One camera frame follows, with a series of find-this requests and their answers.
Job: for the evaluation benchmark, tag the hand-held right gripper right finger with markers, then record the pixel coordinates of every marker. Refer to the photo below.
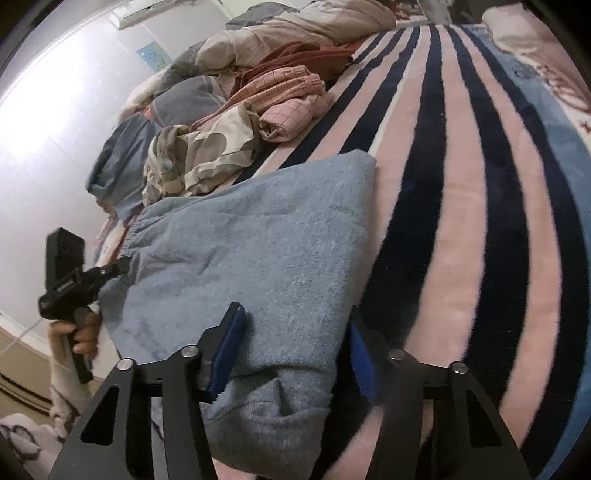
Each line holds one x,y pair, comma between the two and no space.
362,364

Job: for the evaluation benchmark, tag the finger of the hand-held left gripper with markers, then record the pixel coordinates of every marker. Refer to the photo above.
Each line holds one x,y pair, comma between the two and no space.
115,269

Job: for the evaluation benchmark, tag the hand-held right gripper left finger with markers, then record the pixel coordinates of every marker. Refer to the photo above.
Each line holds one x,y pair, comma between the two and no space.
228,355

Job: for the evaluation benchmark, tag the blue-grey pants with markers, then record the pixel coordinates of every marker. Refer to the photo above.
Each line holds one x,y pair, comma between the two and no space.
258,258

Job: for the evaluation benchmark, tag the person's left forearm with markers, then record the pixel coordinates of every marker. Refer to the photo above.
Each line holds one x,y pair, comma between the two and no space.
64,387

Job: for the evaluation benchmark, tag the person's left hand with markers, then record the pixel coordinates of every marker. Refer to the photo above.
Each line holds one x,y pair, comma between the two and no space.
84,344

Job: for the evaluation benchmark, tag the blue-grey cloth bundle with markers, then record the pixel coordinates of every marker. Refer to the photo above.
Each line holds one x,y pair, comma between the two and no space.
120,161

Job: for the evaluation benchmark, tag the beige patterned garment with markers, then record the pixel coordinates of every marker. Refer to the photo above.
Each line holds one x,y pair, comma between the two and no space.
207,152

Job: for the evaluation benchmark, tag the striped pink navy blanket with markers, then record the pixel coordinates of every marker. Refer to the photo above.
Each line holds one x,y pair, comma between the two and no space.
461,230

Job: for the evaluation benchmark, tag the person's patterned fleece clothing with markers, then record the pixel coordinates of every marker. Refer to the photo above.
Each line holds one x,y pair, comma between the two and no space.
27,447

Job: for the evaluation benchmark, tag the grey pillow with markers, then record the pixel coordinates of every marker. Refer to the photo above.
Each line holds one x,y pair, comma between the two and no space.
184,99

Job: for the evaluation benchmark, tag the pink checked garment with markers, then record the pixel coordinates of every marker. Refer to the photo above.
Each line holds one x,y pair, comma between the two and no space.
286,110

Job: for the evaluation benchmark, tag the white air conditioner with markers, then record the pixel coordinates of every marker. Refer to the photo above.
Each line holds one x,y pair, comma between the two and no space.
143,11

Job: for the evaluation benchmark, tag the printed bed sheet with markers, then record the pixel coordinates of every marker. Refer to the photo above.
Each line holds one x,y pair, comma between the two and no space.
554,184

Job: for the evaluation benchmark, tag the pink grey quilt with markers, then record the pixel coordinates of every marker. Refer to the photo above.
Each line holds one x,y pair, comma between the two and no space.
286,32

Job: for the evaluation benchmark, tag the rust red garment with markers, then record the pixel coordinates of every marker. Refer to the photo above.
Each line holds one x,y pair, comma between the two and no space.
318,57

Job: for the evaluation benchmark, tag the pink white pillow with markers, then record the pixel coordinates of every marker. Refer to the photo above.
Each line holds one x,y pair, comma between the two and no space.
521,23

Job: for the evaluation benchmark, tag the light blue wall poster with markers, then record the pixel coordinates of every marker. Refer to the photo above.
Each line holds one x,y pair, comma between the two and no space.
154,55

